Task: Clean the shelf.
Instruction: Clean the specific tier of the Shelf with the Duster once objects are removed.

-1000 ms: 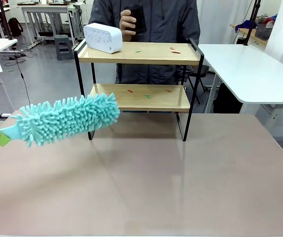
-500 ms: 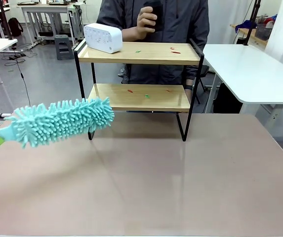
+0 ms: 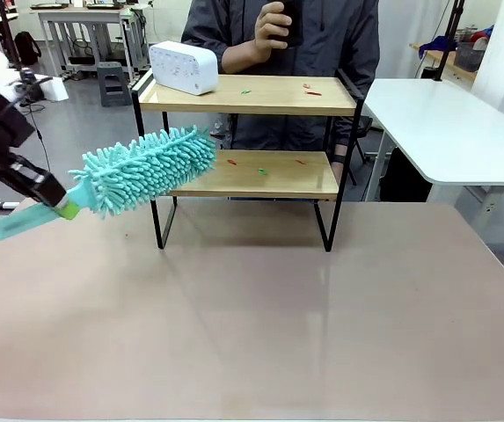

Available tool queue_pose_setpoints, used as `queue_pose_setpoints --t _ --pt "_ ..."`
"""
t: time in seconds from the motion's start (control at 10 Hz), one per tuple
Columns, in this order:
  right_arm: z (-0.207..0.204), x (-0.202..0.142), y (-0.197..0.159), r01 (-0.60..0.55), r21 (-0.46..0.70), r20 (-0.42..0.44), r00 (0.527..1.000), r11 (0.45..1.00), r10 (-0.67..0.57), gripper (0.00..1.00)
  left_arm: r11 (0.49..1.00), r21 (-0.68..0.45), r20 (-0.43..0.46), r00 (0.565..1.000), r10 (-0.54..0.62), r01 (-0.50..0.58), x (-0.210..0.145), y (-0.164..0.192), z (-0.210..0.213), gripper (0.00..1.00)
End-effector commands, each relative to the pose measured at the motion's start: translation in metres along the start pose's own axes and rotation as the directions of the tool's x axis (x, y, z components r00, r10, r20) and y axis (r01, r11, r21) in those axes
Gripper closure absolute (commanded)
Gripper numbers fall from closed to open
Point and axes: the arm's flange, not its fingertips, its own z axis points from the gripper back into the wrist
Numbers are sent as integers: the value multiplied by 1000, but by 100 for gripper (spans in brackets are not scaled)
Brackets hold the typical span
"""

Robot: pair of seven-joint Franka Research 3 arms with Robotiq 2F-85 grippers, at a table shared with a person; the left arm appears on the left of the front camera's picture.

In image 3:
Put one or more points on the person in dark grey jacket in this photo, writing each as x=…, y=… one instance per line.
x=335, y=39

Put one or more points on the white table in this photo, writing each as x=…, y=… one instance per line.
x=445, y=127

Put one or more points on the black wristband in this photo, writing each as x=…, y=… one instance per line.
x=338, y=157

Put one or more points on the grey mesh basket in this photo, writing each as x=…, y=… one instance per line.
x=470, y=55

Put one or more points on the black backpack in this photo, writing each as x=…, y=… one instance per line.
x=26, y=47

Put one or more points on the long red paper scrap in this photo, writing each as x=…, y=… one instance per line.
x=313, y=92

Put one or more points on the white foam box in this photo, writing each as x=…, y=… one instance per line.
x=56, y=89

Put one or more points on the white rounded box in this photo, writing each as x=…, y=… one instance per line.
x=185, y=66

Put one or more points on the teal microfiber duster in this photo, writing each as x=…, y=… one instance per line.
x=146, y=171

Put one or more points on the person's right forearm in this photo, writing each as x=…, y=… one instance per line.
x=243, y=57

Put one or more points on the blue cloth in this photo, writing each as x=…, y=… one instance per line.
x=438, y=45

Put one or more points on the black tripod pole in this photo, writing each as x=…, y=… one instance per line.
x=9, y=35

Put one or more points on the grey plastic stool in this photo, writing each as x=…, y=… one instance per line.
x=114, y=83

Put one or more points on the wooden side table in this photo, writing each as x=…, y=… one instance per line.
x=445, y=61

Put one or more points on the black phone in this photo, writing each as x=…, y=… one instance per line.
x=293, y=22

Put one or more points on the black stand pole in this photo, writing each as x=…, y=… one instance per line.
x=450, y=39

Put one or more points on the two-tier wooden shelf black frame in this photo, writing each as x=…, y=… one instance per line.
x=251, y=99

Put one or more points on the grey workbench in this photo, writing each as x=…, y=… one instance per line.
x=89, y=26

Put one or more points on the person's right hand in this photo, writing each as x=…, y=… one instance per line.
x=271, y=31

